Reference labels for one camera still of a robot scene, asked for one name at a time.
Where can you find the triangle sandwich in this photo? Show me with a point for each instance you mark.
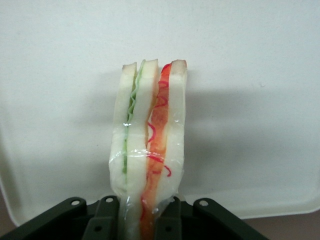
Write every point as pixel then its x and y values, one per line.
pixel 140 125

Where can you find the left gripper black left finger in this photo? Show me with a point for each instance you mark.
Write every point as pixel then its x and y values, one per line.
pixel 62 220

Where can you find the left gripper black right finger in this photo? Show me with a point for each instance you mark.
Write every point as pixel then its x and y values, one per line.
pixel 200 225

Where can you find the cream plastic serving tray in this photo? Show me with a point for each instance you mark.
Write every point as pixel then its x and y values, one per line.
pixel 50 75

